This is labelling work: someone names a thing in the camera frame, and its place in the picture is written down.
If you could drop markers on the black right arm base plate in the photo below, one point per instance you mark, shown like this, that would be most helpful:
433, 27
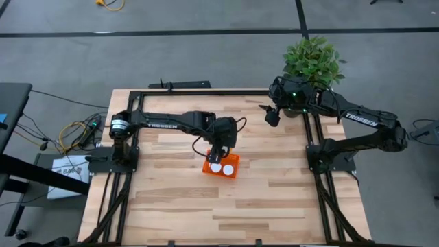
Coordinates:
343, 164

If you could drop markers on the orange plastic basket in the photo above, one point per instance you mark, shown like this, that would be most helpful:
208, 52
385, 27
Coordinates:
235, 159

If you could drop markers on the blue object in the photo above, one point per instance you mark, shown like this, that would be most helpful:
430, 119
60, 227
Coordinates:
1, 118

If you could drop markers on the green potted plant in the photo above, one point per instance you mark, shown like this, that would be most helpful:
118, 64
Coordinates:
312, 61

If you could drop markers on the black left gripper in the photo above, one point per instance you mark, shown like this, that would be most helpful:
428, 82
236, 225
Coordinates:
223, 132

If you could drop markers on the black metal table frame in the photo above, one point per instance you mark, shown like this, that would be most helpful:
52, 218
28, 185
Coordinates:
223, 92

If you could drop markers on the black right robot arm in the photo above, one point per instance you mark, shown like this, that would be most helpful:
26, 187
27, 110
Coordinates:
363, 118

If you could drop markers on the white printed paper sheet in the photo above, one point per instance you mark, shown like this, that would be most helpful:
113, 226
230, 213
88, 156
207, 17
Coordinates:
73, 166

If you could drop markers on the black power strip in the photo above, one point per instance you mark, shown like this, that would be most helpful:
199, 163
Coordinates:
91, 129

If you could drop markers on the black desk beam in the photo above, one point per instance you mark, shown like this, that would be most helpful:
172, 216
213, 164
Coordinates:
34, 173

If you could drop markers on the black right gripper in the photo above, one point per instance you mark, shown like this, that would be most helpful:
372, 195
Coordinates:
293, 96

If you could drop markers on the black table clamp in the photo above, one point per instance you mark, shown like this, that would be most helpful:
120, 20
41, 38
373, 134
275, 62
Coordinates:
171, 243
258, 242

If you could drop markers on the black router with antennas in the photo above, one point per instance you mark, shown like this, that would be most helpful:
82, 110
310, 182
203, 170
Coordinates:
185, 84

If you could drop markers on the grey desk top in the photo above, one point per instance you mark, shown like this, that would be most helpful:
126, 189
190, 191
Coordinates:
13, 103

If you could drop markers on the black power adapter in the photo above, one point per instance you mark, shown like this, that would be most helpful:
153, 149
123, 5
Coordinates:
43, 145

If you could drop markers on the black caster wheel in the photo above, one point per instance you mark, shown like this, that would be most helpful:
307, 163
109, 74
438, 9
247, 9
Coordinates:
21, 234

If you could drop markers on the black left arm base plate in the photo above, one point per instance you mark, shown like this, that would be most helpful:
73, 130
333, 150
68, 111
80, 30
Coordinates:
103, 166

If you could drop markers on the black chair part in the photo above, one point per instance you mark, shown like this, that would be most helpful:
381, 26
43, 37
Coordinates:
51, 243

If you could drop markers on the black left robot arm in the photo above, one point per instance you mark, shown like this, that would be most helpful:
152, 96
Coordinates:
164, 121

